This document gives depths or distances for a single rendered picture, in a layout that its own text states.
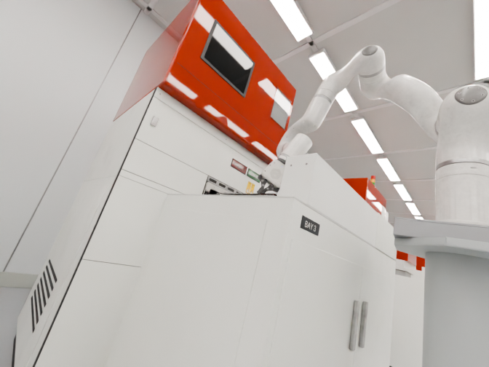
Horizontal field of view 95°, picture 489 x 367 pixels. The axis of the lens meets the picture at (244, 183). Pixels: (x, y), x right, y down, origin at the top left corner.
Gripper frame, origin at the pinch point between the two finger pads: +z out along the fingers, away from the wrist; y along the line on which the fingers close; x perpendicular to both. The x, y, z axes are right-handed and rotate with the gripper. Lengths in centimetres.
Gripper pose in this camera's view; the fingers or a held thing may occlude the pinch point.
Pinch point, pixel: (261, 192)
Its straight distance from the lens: 93.8
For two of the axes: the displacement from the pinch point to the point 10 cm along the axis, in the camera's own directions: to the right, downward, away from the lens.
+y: 7.7, 6.1, -1.8
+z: -6.4, 7.4, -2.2
